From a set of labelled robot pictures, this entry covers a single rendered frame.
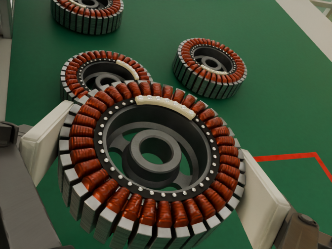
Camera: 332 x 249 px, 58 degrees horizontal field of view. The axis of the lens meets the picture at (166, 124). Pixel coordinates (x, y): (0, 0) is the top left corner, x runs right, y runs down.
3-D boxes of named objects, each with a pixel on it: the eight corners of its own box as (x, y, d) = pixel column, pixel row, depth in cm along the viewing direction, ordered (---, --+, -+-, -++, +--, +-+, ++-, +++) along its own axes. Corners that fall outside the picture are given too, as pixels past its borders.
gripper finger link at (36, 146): (26, 203, 13) (8, 199, 13) (65, 144, 20) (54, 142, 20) (38, 141, 12) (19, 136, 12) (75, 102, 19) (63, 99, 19)
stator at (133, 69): (99, 146, 33) (103, 125, 31) (41, 87, 37) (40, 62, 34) (165, 107, 40) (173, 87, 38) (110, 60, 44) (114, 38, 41)
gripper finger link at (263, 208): (278, 202, 14) (293, 206, 14) (238, 147, 20) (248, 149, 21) (254, 255, 15) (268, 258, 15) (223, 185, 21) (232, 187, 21)
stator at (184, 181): (227, 279, 17) (260, 257, 14) (24, 235, 15) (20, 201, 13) (222, 133, 25) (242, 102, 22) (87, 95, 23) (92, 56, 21)
